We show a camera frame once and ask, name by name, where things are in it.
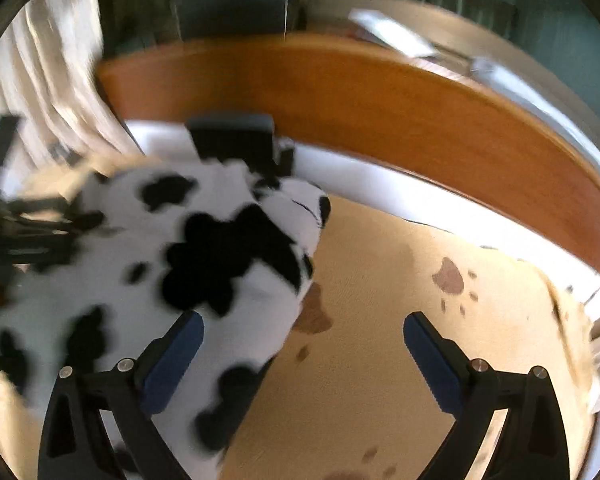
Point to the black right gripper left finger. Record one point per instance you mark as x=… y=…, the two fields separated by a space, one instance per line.
x=75 y=443

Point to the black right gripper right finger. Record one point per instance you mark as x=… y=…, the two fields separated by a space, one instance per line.
x=532 y=443

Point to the white black spotted fleece garment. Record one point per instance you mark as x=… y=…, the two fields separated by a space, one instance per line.
x=216 y=238

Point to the cream patterned curtain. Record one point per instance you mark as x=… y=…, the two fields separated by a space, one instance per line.
x=48 y=53

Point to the orange wooden headboard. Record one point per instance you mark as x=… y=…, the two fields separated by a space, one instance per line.
x=364 y=100

